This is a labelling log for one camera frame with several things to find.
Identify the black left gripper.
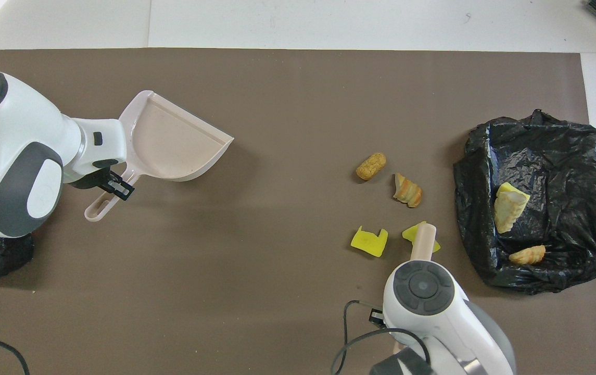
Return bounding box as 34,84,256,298
70,158,136,202

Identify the beige plastic dustpan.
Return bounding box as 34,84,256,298
84,90,235,223

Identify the notched yellow sponge piece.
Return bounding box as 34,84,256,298
350,226,389,258

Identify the beige hand brush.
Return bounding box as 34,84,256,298
410,223,437,262

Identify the striped brown croissant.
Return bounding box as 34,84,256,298
393,173,423,208

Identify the brown cork-like nugget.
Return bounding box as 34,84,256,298
356,152,387,181

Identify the pale bread chunk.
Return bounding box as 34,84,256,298
494,190,528,234

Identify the small yellow sponge piece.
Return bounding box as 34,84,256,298
497,182,531,202

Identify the open black bag lined bin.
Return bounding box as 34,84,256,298
453,109,596,295

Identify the brown table mat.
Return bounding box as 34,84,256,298
0,48,596,375

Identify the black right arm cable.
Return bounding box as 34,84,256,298
331,299,431,375

